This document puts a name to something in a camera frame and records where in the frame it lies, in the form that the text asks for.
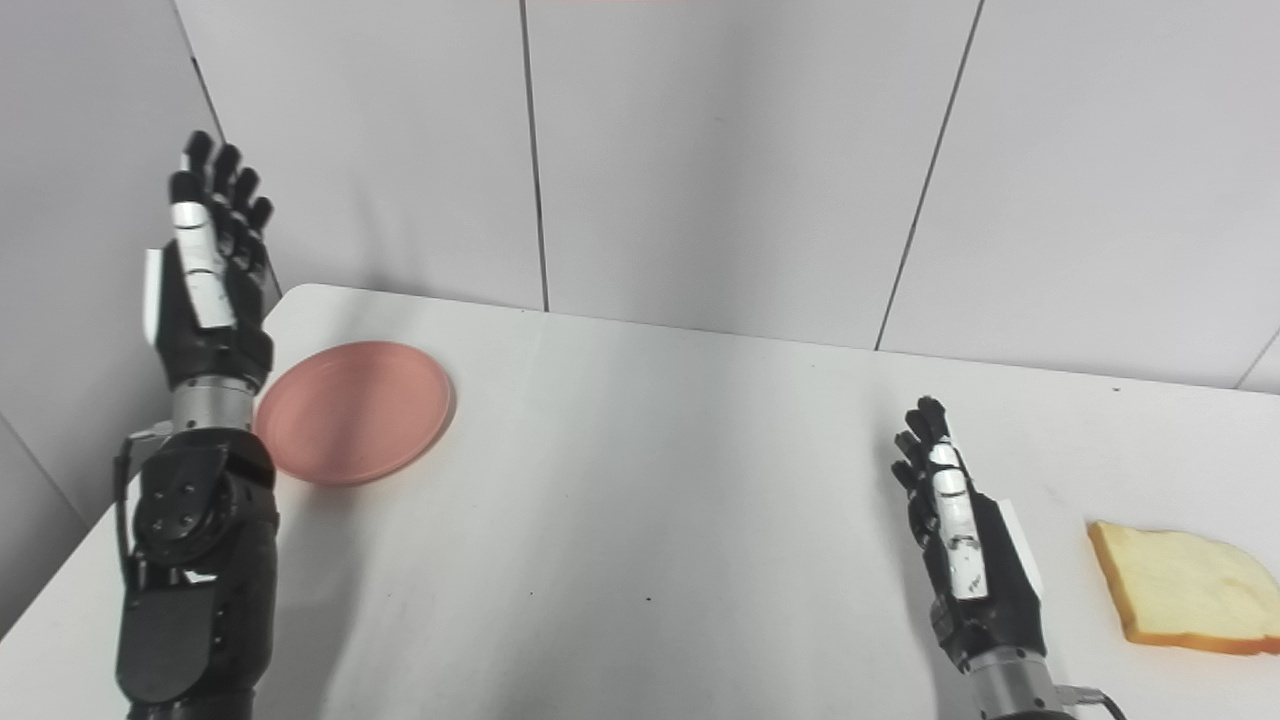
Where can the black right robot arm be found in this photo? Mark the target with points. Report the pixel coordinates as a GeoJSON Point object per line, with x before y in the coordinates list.
{"type": "Point", "coordinates": [1015, 690]}

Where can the slice of white bread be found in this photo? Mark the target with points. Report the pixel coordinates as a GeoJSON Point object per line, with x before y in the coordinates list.
{"type": "Point", "coordinates": [1185, 590]}

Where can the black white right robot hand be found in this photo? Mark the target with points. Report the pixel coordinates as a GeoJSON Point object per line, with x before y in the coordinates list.
{"type": "Point", "coordinates": [985, 590]}

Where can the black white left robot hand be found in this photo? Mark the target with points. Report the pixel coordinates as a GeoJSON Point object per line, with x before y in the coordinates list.
{"type": "Point", "coordinates": [205, 320]}

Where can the pink round plate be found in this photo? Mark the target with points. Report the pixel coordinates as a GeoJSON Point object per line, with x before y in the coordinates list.
{"type": "Point", "coordinates": [352, 412]}

